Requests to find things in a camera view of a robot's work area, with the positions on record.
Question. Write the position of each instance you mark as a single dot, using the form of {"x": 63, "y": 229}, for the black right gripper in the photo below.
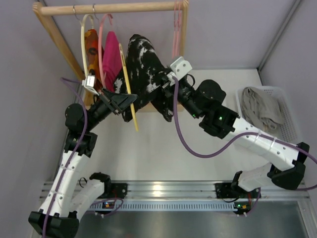
{"x": 167, "y": 87}

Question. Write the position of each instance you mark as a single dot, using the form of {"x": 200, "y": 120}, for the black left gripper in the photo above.
{"x": 110, "y": 101}

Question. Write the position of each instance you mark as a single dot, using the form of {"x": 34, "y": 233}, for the black white patterned trousers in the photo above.
{"x": 146, "y": 76}

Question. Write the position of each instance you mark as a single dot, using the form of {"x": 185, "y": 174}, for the yellow hanger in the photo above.
{"x": 127, "y": 83}

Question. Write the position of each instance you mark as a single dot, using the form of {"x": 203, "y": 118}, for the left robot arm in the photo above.
{"x": 60, "y": 214}

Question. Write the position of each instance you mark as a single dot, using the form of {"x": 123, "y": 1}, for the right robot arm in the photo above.
{"x": 285, "y": 166}

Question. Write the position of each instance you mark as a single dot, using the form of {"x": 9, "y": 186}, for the magenta trousers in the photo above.
{"x": 111, "y": 61}

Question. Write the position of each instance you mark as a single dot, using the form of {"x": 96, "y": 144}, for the pink hanger with trousers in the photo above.
{"x": 100, "y": 53}

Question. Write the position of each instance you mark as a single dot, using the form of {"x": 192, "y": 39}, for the orange patterned trousers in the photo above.
{"x": 91, "y": 48}

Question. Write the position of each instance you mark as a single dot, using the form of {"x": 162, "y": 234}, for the empty pink hanger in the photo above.
{"x": 177, "y": 22}

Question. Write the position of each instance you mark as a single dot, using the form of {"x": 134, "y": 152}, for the grey cloth in basket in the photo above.
{"x": 261, "y": 109}

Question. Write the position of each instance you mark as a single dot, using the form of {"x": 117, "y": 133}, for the white plastic basket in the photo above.
{"x": 288, "y": 132}

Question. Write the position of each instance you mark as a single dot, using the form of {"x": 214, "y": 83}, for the wooden clothes rack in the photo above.
{"x": 45, "y": 16}

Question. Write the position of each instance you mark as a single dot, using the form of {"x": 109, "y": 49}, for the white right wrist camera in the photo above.
{"x": 179, "y": 68}

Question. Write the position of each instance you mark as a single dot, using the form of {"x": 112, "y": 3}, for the aluminium mounting rail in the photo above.
{"x": 203, "y": 190}

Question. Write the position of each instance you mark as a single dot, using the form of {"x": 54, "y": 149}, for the grey slotted cable duct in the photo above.
{"x": 169, "y": 206}

